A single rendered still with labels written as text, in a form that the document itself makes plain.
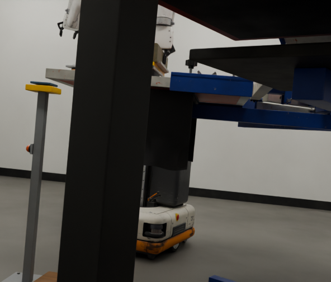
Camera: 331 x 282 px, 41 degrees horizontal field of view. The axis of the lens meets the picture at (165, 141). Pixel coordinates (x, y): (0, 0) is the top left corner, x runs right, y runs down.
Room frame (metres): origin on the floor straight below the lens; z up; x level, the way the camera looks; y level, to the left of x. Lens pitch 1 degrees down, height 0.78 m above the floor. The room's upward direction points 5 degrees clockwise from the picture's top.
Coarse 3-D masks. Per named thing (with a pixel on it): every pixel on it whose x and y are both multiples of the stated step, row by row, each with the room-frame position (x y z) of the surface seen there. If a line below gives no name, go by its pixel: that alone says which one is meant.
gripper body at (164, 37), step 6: (162, 24) 1.89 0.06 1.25; (156, 30) 1.91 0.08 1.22; (162, 30) 1.90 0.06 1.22; (168, 30) 1.90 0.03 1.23; (156, 36) 1.91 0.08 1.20; (162, 36) 1.90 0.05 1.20; (168, 36) 1.90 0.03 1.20; (156, 42) 1.91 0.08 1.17; (162, 42) 1.90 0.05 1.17; (168, 42) 1.90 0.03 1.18; (162, 48) 1.91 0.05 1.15; (168, 48) 1.91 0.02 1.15
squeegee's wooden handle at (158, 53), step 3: (156, 45) 1.75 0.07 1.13; (156, 48) 1.75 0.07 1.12; (159, 48) 1.79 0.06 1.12; (156, 51) 1.75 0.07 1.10; (159, 51) 1.80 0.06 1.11; (162, 51) 1.88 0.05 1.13; (156, 54) 1.75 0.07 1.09; (159, 54) 1.81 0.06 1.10; (162, 54) 1.89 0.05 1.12; (153, 57) 1.75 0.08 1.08; (156, 57) 1.75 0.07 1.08; (159, 57) 1.82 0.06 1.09; (162, 57) 1.90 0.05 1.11; (153, 60) 1.75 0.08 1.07; (156, 60) 1.75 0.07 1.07; (159, 60) 1.82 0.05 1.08; (162, 60) 1.91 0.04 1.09; (165, 66) 2.04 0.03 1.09
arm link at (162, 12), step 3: (159, 6) 1.89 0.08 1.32; (162, 6) 1.89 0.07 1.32; (159, 9) 1.89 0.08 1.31; (162, 9) 1.89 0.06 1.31; (165, 9) 1.89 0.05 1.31; (159, 12) 1.89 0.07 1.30; (162, 12) 1.89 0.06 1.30; (165, 12) 1.89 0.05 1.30; (168, 12) 1.90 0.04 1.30; (171, 12) 1.91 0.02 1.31; (159, 15) 1.89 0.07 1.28; (162, 15) 1.89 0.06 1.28; (165, 15) 1.89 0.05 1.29; (168, 15) 1.90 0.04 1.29; (171, 15) 1.91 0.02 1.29; (171, 18) 1.91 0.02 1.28
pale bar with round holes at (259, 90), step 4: (256, 84) 1.88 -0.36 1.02; (260, 84) 1.69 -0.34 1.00; (256, 88) 1.86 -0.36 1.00; (260, 88) 1.73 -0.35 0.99; (264, 88) 1.72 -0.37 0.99; (268, 88) 1.71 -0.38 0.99; (256, 92) 1.88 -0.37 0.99; (260, 92) 1.87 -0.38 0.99; (264, 92) 1.85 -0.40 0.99; (252, 96) 2.06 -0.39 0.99; (256, 96) 2.05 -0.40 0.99; (260, 96) 2.03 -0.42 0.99
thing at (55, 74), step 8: (48, 72) 1.68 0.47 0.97; (56, 72) 1.67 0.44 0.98; (64, 72) 1.67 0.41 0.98; (72, 72) 1.67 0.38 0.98; (56, 80) 1.73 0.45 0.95; (64, 80) 1.71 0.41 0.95; (72, 80) 1.68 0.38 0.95; (152, 80) 1.63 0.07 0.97; (160, 80) 1.63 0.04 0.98; (168, 80) 1.63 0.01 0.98; (240, 96) 1.72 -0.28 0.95; (232, 104) 2.14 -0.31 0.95; (240, 104) 2.09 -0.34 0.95
